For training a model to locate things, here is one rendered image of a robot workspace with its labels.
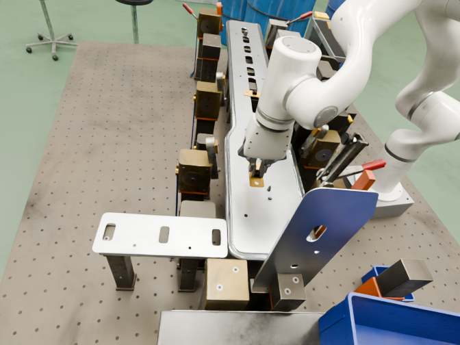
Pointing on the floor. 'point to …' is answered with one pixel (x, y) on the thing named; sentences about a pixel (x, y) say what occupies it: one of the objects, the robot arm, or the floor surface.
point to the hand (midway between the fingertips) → (257, 168)
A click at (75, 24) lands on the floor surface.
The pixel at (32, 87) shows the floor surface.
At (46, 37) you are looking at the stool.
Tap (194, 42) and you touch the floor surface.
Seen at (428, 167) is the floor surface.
